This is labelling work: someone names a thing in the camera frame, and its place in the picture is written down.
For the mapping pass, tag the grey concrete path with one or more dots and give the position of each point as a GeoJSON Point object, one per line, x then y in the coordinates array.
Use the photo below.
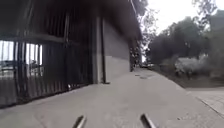
{"type": "Point", "coordinates": [126, 100]}

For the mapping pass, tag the dark building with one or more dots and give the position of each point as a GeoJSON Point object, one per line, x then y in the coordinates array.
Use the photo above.
{"type": "Point", "coordinates": [80, 40]}

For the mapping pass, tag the robot's own part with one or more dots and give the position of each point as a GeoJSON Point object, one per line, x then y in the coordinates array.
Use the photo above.
{"type": "Point", "coordinates": [80, 122]}
{"type": "Point", "coordinates": [146, 121]}

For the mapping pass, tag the black metal fence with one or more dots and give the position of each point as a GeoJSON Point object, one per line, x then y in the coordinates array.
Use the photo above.
{"type": "Point", "coordinates": [33, 70]}

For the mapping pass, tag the row of trees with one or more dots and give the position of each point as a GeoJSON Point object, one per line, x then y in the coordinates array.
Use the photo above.
{"type": "Point", "coordinates": [190, 40]}

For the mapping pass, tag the bare earth strip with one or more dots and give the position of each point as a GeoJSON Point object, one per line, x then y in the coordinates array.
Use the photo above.
{"type": "Point", "coordinates": [196, 80]}

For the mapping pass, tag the grey paving stone area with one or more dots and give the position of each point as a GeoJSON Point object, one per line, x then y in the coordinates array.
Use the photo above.
{"type": "Point", "coordinates": [215, 98]}

